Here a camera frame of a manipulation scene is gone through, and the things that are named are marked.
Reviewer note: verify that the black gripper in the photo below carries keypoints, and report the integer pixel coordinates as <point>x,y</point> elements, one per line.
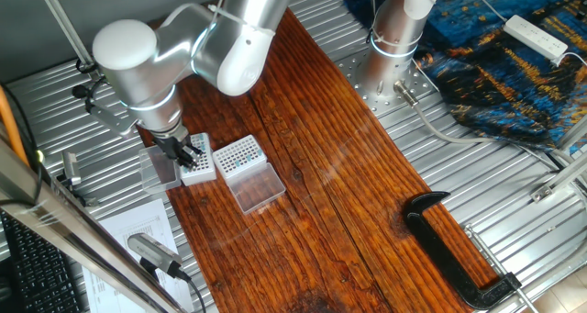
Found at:
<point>170,147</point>

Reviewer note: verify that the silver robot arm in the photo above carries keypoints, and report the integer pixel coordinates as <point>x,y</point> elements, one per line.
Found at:
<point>394,28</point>

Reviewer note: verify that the white pipette tip holder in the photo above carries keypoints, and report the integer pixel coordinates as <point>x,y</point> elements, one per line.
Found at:
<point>204,173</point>
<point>238,154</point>

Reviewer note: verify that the clear plastic holder lid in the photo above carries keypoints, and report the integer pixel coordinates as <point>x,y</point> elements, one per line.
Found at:
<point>158,175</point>
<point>257,188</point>

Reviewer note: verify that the printed paper sheet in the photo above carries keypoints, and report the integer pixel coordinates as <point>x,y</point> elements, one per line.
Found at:
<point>133,221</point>

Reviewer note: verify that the brown wooden board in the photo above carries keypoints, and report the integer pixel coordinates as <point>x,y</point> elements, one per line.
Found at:
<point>321,189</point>

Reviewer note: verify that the orange tube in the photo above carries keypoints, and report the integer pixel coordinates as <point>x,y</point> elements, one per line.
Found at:
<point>10,125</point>

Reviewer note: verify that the black keyboard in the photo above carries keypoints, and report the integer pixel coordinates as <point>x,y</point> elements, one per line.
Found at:
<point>41,276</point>

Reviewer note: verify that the black C-clamp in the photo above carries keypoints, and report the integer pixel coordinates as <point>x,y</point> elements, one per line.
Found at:
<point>435,249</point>

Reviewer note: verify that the silver clamp screw rod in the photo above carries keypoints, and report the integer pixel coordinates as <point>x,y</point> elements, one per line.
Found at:
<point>487,253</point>

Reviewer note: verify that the blue painted cloth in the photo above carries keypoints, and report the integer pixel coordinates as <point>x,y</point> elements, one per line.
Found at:
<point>504,97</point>

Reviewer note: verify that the white power strip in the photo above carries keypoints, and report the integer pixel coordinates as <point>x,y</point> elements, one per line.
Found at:
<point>534,38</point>

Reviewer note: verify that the aluminium profile bar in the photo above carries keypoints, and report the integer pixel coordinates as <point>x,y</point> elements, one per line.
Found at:
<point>559,177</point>
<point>575,134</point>

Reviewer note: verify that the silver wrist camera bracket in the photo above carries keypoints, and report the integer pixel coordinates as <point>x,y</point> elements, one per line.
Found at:
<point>112,120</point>

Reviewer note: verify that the silver camera with black end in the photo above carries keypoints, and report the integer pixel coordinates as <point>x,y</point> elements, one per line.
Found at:
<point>153,253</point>

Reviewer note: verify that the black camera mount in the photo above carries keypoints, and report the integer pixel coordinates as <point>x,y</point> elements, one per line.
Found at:
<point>85,198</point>

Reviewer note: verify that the small silver camera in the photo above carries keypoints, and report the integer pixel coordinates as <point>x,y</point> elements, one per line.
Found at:
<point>71,168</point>

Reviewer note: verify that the silver metal frame bar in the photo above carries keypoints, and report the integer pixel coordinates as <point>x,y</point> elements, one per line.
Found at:
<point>69,230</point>

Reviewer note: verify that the thin aluminium post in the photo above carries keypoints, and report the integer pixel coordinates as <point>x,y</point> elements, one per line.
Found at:
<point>64,24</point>

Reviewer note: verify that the silver perforated base plate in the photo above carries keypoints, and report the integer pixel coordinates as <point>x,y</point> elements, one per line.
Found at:
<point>367,97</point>

